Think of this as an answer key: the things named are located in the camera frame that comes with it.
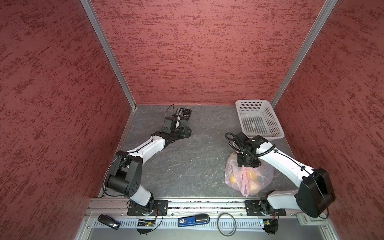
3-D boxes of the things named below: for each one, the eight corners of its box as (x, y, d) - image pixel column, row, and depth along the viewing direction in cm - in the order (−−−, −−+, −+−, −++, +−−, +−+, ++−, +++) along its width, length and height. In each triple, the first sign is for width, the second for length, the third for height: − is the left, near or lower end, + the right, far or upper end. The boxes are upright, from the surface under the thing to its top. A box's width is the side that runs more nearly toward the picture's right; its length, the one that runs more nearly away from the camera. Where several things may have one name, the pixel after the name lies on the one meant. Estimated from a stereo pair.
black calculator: (174, 118, 115) (174, 116, 113) (178, 109, 122) (178, 107, 120) (188, 121, 114) (188, 118, 112) (191, 111, 120) (191, 109, 118)
